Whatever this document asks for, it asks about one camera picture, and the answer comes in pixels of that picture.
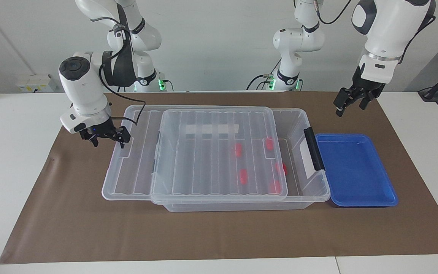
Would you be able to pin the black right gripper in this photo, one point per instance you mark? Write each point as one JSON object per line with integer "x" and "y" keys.
{"x": 103, "y": 131}

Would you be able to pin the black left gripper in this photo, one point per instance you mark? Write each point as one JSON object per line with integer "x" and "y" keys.
{"x": 359, "y": 91}

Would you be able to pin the clear plastic box lid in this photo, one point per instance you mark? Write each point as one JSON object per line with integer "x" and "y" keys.
{"x": 135, "y": 160}

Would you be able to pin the red block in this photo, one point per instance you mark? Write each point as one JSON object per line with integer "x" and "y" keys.
{"x": 281, "y": 168}
{"x": 269, "y": 143}
{"x": 243, "y": 176}
{"x": 276, "y": 186}
{"x": 238, "y": 150}

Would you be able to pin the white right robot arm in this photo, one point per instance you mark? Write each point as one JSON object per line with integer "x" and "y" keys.
{"x": 86, "y": 91}

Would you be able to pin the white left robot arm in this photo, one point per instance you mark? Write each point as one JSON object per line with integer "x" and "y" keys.
{"x": 390, "y": 30}

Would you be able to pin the blue plastic tray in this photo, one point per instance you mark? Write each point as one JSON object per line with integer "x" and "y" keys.
{"x": 356, "y": 171}

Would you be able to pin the white box side label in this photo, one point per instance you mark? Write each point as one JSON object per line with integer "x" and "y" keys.
{"x": 307, "y": 160}

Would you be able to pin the clear plastic storage box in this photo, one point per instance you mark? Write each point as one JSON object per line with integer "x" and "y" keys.
{"x": 242, "y": 206}

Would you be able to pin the brown table mat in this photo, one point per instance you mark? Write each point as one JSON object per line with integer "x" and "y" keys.
{"x": 89, "y": 228}

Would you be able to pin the white wall power outlet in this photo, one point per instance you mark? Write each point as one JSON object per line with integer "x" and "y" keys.
{"x": 32, "y": 82}

